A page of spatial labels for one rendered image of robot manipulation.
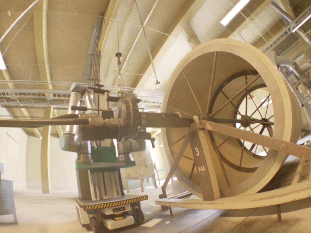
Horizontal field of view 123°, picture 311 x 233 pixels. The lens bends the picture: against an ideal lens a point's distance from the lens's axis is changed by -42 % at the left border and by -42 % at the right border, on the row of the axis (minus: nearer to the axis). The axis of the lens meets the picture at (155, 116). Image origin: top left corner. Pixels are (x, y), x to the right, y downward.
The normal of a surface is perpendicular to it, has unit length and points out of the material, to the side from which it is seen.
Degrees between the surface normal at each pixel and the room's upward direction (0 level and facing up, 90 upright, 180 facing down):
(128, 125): 132
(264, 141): 90
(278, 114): 90
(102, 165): 90
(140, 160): 90
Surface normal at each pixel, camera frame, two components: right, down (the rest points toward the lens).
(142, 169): 0.32, -0.44
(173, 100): 0.45, 0.34
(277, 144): -0.87, -0.04
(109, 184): 0.58, -0.43
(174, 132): 0.48, -0.24
